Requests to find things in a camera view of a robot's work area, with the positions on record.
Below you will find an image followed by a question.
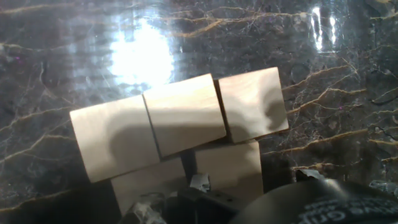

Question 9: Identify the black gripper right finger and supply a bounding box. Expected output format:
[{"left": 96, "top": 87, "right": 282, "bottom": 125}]
[{"left": 294, "top": 169, "right": 326, "bottom": 184}]

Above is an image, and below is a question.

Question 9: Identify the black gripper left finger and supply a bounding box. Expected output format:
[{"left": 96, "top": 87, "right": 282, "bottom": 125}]
[{"left": 167, "top": 173, "right": 248, "bottom": 224}]

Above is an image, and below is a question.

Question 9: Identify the dark marble pattern mat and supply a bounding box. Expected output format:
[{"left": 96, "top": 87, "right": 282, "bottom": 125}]
[{"left": 0, "top": 0, "right": 398, "bottom": 224}]

